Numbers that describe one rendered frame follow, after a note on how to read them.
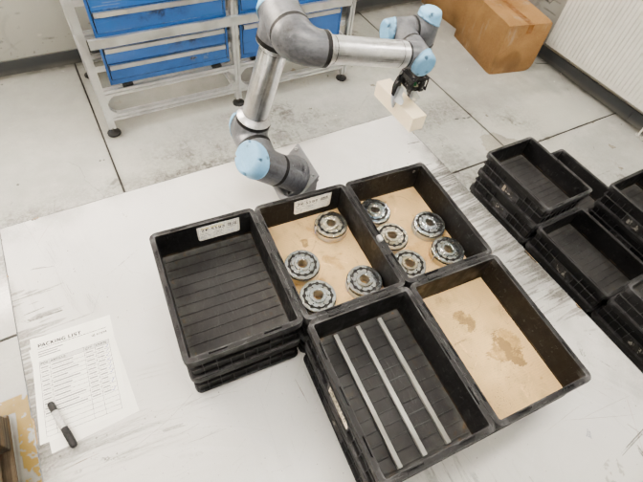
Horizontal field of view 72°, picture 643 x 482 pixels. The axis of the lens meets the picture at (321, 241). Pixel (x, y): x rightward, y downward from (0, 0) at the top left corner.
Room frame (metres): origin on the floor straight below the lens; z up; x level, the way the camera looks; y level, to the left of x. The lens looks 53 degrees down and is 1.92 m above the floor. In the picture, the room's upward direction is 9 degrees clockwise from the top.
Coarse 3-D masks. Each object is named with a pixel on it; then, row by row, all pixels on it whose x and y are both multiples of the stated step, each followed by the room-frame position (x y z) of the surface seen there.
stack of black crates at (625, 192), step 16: (640, 176) 1.72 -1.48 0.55; (608, 192) 1.57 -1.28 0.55; (624, 192) 1.66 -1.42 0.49; (640, 192) 1.67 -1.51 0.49; (592, 208) 1.57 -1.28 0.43; (608, 208) 1.53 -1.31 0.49; (624, 208) 1.49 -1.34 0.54; (640, 208) 1.45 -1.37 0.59; (608, 224) 1.49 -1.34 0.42; (624, 224) 1.44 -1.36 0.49; (640, 224) 1.41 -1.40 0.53; (624, 240) 1.41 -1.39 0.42; (640, 240) 1.36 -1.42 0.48; (640, 256) 1.33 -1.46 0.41
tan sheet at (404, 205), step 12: (396, 192) 1.08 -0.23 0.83; (408, 192) 1.09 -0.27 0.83; (396, 204) 1.02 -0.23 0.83; (408, 204) 1.03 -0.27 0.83; (420, 204) 1.04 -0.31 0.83; (396, 216) 0.97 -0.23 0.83; (408, 216) 0.98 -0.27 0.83; (408, 228) 0.93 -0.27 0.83; (420, 240) 0.88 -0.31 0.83; (420, 252) 0.83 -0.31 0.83; (432, 264) 0.80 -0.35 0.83
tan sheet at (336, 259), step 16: (336, 208) 0.96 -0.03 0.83; (288, 224) 0.86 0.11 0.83; (304, 224) 0.87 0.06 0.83; (288, 240) 0.80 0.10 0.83; (304, 240) 0.81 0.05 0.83; (320, 240) 0.82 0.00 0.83; (352, 240) 0.84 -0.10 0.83; (320, 256) 0.76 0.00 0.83; (336, 256) 0.77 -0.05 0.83; (352, 256) 0.78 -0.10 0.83; (320, 272) 0.70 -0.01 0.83; (336, 272) 0.71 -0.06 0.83; (336, 288) 0.66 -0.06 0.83; (336, 304) 0.61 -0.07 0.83
